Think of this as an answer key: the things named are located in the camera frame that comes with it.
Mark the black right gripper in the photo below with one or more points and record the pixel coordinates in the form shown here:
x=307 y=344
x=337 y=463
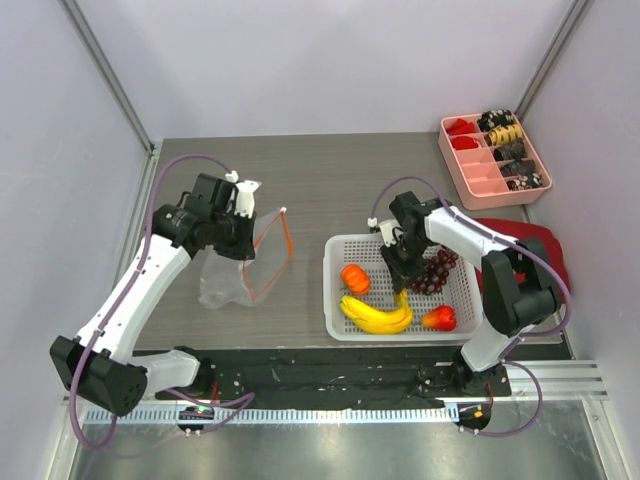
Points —
x=401 y=257

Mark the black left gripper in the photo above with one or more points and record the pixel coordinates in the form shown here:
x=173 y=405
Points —
x=244 y=249

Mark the clear zip bag orange zipper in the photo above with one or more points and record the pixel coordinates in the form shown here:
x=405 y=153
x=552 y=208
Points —
x=224 y=281

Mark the yellow toy banana bunch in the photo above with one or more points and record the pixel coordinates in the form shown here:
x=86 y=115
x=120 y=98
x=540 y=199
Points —
x=375 y=321

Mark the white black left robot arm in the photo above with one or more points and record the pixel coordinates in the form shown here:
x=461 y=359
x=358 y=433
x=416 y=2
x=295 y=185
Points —
x=98 y=363

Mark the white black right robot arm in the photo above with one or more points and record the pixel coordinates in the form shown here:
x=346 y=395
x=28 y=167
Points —
x=519 y=289

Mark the dark red toy grapes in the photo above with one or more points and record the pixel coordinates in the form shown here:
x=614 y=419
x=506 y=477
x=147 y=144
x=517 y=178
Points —
x=435 y=268

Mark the orange toy pumpkin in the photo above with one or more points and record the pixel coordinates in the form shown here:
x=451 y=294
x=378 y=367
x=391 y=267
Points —
x=355 y=279

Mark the red toy pepper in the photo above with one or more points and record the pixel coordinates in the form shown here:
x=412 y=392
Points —
x=442 y=318

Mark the pink compartment tray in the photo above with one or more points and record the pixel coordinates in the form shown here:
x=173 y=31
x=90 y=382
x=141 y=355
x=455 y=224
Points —
x=476 y=173

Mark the red cloth piece lower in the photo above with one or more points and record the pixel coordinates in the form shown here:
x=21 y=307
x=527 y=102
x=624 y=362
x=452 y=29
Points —
x=462 y=142

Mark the red cloth piece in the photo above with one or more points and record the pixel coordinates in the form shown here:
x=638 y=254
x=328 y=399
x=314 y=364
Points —
x=461 y=127
x=462 y=142

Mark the red cloth piece upper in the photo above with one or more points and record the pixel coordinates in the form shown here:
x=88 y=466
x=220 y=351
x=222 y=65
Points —
x=461 y=127

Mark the dark patterned rolled cloth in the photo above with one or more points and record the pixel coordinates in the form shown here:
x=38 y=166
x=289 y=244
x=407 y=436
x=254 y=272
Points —
x=521 y=167

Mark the dark dotted rolled cloth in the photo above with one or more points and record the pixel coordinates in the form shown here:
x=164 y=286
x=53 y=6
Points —
x=525 y=182

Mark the dark brown rolled cloth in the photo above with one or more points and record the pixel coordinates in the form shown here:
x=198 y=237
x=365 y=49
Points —
x=514 y=150

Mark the yellow striped rolled cloth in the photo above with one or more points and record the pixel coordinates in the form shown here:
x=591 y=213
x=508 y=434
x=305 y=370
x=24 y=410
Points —
x=502 y=135

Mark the black floral rolled cloth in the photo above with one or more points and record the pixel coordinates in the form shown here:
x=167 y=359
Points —
x=491 y=119

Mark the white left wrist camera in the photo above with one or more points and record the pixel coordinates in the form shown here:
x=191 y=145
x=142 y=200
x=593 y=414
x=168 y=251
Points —
x=244 y=201

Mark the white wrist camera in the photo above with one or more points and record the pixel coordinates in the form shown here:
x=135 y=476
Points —
x=388 y=229
x=244 y=201

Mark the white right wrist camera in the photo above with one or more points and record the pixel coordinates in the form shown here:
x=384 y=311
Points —
x=388 y=229

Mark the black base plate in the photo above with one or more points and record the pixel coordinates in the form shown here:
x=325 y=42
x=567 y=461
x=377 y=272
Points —
x=333 y=378

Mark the white slotted cable duct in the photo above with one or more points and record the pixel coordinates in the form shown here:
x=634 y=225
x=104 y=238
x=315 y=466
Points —
x=176 y=413

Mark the aluminium frame rail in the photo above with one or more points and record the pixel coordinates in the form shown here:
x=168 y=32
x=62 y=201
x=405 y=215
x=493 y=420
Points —
x=91 y=43

